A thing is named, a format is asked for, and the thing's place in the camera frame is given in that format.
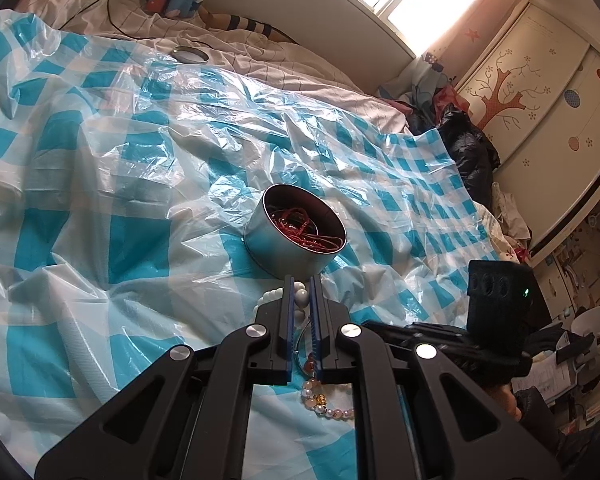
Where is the black plastic bag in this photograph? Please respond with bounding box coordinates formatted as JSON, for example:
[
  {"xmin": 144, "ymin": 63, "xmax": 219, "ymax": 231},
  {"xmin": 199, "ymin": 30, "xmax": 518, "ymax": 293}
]
[{"xmin": 410, "ymin": 102, "xmax": 502, "ymax": 206}]

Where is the white plastic basin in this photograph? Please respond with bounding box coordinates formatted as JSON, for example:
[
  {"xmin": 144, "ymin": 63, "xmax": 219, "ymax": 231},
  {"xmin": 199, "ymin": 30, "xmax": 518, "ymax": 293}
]
[{"xmin": 571, "ymin": 309, "xmax": 600, "ymax": 343}]

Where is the blue checkered plastic sheet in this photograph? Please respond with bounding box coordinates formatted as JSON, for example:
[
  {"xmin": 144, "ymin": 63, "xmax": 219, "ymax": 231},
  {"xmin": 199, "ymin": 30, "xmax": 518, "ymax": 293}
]
[{"xmin": 0, "ymin": 10, "xmax": 511, "ymax": 480}]

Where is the white duvet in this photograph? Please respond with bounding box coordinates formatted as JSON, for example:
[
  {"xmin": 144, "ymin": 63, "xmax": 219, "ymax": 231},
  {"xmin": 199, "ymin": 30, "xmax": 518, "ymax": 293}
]
[{"xmin": 10, "ymin": 0, "xmax": 416, "ymax": 136}]

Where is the round silver tin lid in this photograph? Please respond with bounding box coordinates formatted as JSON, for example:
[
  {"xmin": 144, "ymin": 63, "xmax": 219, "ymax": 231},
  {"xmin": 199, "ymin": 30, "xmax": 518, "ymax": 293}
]
[{"xmin": 172, "ymin": 45, "xmax": 211, "ymax": 65}]

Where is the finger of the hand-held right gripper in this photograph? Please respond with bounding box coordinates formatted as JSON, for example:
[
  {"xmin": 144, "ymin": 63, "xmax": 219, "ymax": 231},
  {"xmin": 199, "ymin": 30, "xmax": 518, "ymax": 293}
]
[{"xmin": 365, "ymin": 321, "xmax": 473, "ymax": 361}]

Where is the black cable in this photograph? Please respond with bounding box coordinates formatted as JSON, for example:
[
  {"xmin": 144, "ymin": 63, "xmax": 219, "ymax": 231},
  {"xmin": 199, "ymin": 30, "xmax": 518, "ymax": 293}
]
[{"xmin": 104, "ymin": 0, "xmax": 137, "ymax": 42}]

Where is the striped pillow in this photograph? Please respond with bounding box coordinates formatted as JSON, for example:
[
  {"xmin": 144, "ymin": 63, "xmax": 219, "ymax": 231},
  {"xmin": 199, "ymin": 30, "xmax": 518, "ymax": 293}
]
[{"xmin": 200, "ymin": 6, "xmax": 291, "ymax": 43}]

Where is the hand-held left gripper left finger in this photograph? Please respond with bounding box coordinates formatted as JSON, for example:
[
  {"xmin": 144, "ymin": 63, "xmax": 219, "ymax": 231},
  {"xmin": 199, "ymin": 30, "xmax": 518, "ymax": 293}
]
[{"xmin": 35, "ymin": 275, "xmax": 296, "ymax": 480}]

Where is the pile of cord bracelets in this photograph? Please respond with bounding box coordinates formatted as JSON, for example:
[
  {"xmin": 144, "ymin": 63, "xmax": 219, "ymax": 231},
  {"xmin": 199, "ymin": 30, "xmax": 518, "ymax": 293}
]
[{"xmin": 265, "ymin": 205, "xmax": 346, "ymax": 253}]

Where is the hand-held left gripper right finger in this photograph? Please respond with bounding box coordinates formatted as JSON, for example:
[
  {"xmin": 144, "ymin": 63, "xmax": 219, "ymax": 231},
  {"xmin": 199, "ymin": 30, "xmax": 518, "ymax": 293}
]
[{"xmin": 309, "ymin": 275, "xmax": 562, "ymax": 480}]

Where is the pink pearl bracelet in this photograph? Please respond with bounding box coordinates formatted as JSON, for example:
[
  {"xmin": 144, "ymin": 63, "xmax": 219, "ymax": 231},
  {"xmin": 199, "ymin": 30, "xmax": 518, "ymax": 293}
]
[{"xmin": 300, "ymin": 350, "xmax": 357, "ymax": 422}]

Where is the round silver tin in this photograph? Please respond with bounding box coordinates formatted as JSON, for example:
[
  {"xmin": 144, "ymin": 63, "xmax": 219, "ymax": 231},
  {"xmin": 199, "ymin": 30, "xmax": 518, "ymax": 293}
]
[{"xmin": 243, "ymin": 183, "xmax": 348, "ymax": 281}]

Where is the tree print wardrobe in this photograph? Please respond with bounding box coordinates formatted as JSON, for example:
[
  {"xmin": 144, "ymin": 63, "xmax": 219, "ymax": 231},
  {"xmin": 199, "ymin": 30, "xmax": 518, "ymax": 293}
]
[{"xmin": 452, "ymin": 2, "xmax": 600, "ymax": 258}]

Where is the colourful clothes heap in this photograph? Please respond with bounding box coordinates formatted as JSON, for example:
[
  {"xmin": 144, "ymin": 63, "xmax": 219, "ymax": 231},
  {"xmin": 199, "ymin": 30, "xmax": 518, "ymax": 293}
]
[{"xmin": 379, "ymin": 54, "xmax": 463, "ymax": 123}]

